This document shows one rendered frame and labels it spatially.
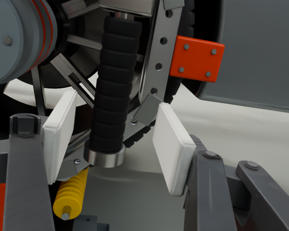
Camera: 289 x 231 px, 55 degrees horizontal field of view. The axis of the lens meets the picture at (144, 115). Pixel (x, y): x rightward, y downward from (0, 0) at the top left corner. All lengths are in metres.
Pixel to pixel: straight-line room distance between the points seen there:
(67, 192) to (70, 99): 0.46
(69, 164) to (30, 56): 0.23
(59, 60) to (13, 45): 0.26
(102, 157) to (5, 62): 0.16
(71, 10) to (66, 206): 0.39
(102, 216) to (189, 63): 1.05
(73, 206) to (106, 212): 0.84
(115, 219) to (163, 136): 1.26
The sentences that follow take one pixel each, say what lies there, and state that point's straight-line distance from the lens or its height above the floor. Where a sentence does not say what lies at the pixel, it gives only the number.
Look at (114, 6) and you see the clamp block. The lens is 0.26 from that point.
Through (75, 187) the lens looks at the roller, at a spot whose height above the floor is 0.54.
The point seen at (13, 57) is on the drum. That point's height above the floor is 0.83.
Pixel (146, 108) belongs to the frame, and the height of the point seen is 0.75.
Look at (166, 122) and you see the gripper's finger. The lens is 0.17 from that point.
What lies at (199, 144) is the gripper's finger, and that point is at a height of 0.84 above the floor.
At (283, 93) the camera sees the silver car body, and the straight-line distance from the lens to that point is 0.78.
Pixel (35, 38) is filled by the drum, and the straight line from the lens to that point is 0.40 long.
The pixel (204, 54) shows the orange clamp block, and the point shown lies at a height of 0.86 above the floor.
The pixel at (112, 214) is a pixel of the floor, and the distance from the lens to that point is 1.44.
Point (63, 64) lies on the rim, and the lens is 0.60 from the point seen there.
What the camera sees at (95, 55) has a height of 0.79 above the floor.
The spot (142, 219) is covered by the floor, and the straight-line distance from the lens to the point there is 1.45.
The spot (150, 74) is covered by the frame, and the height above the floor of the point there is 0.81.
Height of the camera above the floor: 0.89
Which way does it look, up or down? 18 degrees down
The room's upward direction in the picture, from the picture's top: 11 degrees clockwise
